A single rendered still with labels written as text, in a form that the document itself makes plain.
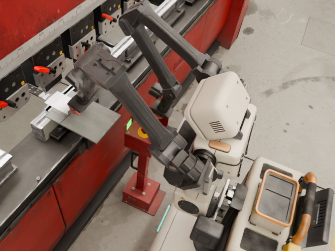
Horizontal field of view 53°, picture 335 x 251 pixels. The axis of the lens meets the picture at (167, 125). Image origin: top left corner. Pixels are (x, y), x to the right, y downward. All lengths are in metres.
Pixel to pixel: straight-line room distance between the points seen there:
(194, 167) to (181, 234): 0.97
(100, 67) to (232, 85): 0.47
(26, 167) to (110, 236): 0.93
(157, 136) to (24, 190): 0.67
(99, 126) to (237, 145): 0.60
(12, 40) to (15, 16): 0.08
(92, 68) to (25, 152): 0.80
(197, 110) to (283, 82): 2.42
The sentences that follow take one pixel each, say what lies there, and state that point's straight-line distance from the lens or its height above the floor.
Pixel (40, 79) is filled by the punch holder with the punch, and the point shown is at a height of 1.22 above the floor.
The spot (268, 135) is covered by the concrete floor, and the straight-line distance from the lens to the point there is 2.93.
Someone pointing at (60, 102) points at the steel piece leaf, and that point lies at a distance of 1.55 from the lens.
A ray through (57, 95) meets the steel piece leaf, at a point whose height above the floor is 1.00.
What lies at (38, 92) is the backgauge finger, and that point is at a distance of 1.61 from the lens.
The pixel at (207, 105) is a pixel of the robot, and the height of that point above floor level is 1.37.
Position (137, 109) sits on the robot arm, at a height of 1.45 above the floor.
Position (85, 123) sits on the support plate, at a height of 1.00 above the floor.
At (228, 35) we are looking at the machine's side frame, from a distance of 3.53.
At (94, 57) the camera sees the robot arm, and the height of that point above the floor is 1.56.
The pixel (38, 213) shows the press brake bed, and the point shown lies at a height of 0.69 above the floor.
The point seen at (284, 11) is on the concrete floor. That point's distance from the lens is 4.52.
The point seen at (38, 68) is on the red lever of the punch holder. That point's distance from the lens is 1.25.
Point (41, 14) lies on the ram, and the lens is 1.23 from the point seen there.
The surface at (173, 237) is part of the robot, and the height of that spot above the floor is 0.28.
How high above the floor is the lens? 2.13
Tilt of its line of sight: 51 degrees down
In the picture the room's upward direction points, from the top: 10 degrees clockwise
